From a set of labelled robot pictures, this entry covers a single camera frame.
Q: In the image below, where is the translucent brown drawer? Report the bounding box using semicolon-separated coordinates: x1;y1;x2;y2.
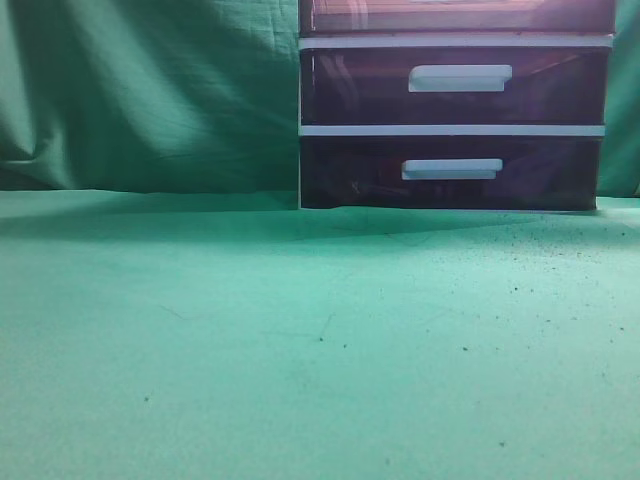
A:
301;47;609;125
298;0;616;35
300;136;601;211

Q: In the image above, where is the green cloth backdrop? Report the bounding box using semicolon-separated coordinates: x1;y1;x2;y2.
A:
0;0;640;197

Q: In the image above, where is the green table cloth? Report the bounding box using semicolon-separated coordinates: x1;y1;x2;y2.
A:
1;191;639;479

